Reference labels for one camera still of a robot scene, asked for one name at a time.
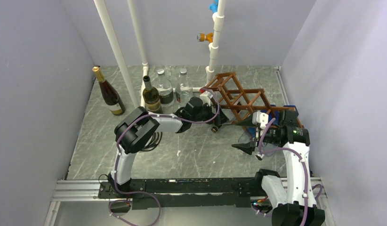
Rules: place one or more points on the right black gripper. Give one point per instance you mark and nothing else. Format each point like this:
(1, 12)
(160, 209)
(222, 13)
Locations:
(247, 147)

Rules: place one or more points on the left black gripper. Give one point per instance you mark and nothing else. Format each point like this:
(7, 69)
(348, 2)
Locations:
(218, 119)

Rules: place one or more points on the clear glass bottle silver cap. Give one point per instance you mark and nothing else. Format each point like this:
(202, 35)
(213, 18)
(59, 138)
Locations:
(184, 88)

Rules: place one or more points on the clear glass bottle white cap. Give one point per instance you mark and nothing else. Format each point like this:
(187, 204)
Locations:
(165, 88)

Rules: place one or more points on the dark green wine bottle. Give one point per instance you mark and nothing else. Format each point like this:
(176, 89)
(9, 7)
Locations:
(151, 97)

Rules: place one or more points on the dark red wine bottle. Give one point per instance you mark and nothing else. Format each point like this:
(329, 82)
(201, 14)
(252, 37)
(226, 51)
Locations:
(109, 94)

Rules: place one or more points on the small clear bottle black cap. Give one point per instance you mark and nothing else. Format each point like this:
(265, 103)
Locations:
(219, 121)

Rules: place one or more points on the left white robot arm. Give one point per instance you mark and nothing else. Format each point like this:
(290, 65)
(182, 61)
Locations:
(135, 131)

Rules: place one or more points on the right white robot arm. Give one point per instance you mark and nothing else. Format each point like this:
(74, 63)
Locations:
(295, 205)

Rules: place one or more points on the blue label clear bottle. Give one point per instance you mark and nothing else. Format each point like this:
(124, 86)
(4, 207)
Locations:
(286, 119)

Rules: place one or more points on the clear square bottle black cap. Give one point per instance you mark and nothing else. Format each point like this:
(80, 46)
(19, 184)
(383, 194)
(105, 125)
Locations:
(265, 151)

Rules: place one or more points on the brown wooden wine rack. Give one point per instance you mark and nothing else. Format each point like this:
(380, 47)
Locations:
(237, 102)

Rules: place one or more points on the orange pipe valve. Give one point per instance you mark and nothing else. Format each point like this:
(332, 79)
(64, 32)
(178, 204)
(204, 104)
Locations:
(201, 37)

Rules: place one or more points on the blue pipe valve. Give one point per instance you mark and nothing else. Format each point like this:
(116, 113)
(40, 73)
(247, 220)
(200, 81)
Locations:
(214, 6)

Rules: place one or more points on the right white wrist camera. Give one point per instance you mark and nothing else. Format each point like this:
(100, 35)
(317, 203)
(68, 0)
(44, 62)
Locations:
(260, 119)

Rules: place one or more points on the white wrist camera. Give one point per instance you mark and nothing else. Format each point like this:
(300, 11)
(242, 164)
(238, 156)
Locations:
(260, 119)
(206, 96)

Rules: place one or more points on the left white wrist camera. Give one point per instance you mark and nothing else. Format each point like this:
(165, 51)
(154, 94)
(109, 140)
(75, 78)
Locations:
(206, 96)

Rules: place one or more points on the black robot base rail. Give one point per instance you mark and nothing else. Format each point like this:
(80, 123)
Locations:
(193, 192)

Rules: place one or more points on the white PVC pipe frame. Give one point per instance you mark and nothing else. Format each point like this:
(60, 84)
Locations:
(169, 30)

